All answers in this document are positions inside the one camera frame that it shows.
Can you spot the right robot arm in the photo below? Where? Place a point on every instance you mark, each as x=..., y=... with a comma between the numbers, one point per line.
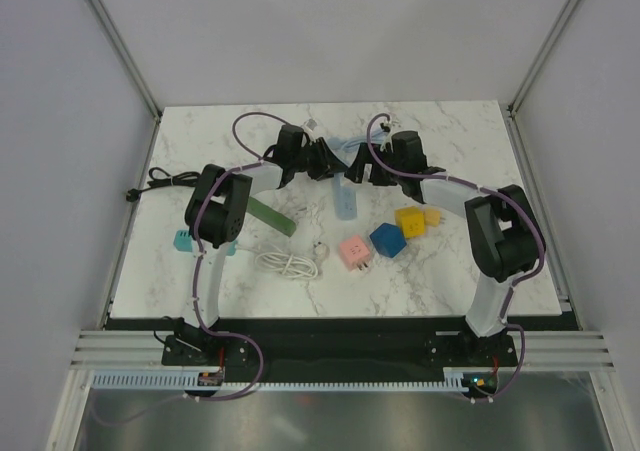
x=505, y=239

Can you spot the small yellow plug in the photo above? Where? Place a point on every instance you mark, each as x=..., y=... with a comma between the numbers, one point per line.
x=433, y=217

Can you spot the yellow cube plug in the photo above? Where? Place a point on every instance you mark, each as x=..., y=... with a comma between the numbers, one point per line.
x=411, y=221

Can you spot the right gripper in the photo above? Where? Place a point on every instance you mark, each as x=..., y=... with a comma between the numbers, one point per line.
x=363, y=156

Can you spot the blue cube plug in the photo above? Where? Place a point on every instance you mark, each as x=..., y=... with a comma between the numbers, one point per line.
x=388, y=240

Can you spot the green power strip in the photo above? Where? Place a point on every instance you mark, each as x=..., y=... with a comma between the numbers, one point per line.
x=271, y=217

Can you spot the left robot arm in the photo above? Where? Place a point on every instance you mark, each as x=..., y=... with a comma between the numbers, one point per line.
x=216, y=211

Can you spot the light blue power strip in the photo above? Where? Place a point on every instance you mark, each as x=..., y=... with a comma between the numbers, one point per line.
x=344, y=197

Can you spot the aluminium frame rail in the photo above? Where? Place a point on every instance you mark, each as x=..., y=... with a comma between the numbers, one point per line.
x=544, y=351

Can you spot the white cable duct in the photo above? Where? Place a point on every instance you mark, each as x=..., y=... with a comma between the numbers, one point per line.
x=181, y=380

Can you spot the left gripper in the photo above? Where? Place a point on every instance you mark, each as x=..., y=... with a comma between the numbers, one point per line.
x=328, y=164

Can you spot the pink cube socket adapter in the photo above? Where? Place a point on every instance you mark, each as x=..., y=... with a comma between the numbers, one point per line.
x=354, y=253

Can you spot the teal power strip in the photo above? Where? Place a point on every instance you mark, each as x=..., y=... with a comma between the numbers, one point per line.
x=183, y=242

